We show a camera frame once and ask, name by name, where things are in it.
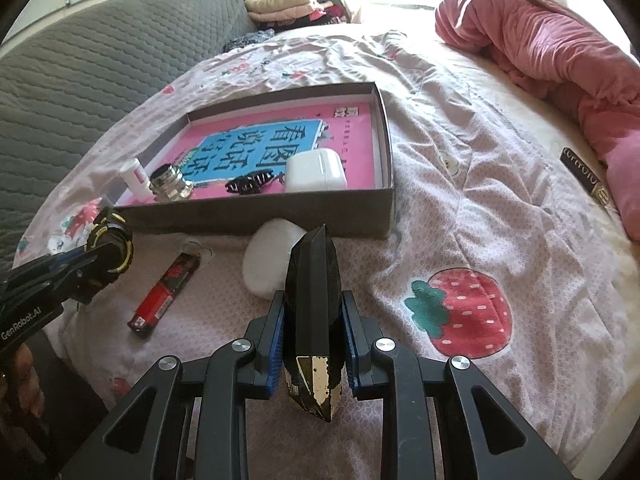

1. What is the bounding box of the yellow black tape measure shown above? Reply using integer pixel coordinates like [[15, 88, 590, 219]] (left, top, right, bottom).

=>
[[85, 208, 134, 288]]

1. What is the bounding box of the black gold faceted bottle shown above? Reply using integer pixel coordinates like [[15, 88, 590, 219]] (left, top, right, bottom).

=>
[[283, 226, 345, 422]]

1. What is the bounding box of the glass bottle gold neck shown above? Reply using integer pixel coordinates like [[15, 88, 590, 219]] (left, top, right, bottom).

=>
[[150, 164, 194, 203]]

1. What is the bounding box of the person's left hand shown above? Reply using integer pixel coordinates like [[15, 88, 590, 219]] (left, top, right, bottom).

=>
[[1, 344, 46, 419]]

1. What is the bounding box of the red black lighter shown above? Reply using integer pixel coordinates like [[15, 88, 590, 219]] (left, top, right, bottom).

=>
[[128, 252, 201, 338]]

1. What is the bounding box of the white pink lip balm tube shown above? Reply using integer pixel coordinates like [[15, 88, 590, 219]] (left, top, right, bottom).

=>
[[118, 158, 153, 202]]

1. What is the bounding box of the strawberry print bed sheet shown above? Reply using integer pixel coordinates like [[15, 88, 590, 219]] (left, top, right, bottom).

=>
[[14, 25, 639, 479]]

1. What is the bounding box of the grey quilted headboard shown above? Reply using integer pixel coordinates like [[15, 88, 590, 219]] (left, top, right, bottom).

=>
[[1, 0, 255, 270]]

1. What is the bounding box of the pink blue children's book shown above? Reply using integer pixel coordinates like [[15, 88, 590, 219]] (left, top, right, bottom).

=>
[[143, 100, 378, 200]]

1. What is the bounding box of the white round jar lid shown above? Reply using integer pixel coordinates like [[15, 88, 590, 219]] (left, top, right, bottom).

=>
[[242, 218, 306, 300]]

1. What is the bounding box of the grey cardboard box tray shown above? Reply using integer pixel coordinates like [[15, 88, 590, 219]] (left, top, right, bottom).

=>
[[107, 82, 395, 238]]

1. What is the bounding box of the black hair claw clip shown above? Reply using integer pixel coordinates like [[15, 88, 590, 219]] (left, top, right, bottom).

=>
[[224, 169, 276, 195]]

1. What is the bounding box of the white earbuds charging case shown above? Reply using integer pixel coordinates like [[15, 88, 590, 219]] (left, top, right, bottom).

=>
[[284, 148, 347, 193]]

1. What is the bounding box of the black gold rectangular box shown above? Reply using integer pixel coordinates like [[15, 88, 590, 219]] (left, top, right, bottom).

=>
[[560, 148, 611, 207]]

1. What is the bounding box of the pink crumpled quilt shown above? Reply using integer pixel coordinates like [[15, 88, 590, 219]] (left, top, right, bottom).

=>
[[435, 0, 639, 240]]

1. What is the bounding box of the folded clothes pile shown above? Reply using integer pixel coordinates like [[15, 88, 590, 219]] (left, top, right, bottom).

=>
[[222, 0, 352, 53]]

